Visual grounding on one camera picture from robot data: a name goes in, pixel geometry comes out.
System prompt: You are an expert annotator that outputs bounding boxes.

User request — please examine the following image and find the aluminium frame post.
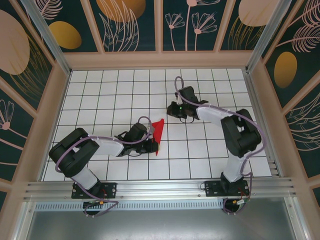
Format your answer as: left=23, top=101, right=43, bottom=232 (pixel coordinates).
left=19, top=0, right=72, bottom=77
left=246, top=0, right=300, bottom=73

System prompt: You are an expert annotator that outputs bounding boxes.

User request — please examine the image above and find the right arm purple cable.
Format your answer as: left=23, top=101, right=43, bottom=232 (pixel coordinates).
left=174, top=75, right=266, bottom=216

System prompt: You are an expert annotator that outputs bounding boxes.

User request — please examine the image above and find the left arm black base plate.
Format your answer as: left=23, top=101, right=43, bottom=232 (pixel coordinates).
left=71, top=181, right=118, bottom=200

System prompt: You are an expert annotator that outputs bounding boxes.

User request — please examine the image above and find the grey metal sheet panel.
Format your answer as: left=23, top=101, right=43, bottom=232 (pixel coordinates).
left=24, top=209, right=301, bottom=240

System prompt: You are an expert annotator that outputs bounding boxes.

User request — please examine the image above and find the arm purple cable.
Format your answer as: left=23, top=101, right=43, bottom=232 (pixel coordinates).
left=54, top=115, right=154, bottom=219
left=174, top=75, right=266, bottom=216

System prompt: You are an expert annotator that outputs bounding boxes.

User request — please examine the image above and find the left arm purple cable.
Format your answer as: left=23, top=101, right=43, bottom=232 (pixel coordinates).
left=54, top=115, right=154, bottom=219

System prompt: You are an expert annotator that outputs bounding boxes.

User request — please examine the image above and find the aluminium side rail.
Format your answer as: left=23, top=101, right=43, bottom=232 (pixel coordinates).
left=242, top=69, right=282, bottom=179

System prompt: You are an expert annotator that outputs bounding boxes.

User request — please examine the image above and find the long aluminium mounting rail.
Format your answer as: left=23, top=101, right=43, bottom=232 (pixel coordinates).
left=23, top=176, right=300, bottom=201

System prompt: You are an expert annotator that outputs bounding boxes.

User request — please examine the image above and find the red paper sheet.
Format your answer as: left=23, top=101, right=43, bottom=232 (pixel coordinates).
left=151, top=118, right=166, bottom=157

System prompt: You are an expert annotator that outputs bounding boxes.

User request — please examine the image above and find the slotted grey cable duct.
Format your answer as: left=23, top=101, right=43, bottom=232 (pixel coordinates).
left=34, top=199, right=226, bottom=211

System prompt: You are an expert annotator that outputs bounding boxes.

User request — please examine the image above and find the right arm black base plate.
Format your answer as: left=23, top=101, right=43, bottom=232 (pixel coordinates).
left=204, top=179, right=250, bottom=198

